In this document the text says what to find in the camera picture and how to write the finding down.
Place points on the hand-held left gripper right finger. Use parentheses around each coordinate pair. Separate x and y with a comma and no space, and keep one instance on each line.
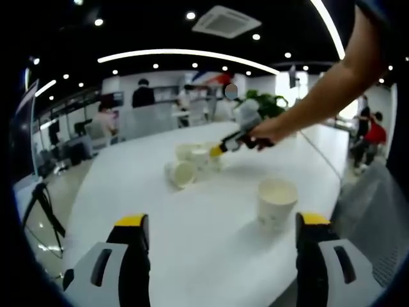
(326,275)

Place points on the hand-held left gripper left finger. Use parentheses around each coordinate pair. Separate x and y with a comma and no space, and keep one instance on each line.
(108,275)

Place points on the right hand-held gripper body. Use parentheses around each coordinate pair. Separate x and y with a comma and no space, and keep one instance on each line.
(250,116)

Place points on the pile of paper cups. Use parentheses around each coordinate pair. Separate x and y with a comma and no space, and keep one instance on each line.
(185,172)

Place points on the white paper cup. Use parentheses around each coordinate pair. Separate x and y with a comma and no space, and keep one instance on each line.
(274,211)

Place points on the green potted plant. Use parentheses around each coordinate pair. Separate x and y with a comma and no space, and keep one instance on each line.
(268,105)

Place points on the frosted desk partition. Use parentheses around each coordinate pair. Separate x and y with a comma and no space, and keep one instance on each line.
(150,120)

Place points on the curved ceiling light strip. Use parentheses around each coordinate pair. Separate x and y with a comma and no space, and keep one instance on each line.
(188,52)

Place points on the ceiling air vent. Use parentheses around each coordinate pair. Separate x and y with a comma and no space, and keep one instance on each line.
(227,22)

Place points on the white table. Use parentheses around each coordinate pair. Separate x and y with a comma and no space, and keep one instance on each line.
(207,240)

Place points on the black tripod stand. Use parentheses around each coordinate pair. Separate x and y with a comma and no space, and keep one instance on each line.
(41,195)

